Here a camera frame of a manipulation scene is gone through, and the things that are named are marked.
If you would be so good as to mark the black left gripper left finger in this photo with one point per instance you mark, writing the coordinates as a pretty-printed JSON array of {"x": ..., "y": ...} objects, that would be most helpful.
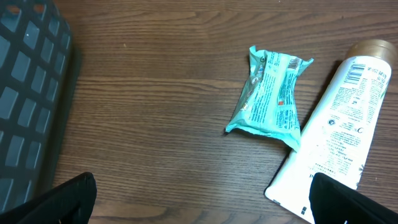
[{"x": 70, "y": 202}]

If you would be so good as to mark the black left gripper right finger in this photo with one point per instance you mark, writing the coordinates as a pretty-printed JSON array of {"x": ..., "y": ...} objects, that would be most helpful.
[{"x": 332, "y": 202}]

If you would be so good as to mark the white tube gold cap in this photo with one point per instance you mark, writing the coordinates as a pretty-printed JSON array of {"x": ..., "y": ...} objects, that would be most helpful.
[{"x": 337, "y": 136}]

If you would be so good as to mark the colourful packet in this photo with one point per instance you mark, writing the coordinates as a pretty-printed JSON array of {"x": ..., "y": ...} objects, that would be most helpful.
[{"x": 267, "y": 106}]

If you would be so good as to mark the grey plastic mesh basket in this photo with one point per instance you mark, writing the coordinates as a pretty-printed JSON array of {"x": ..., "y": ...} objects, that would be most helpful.
[{"x": 39, "y": 68}]

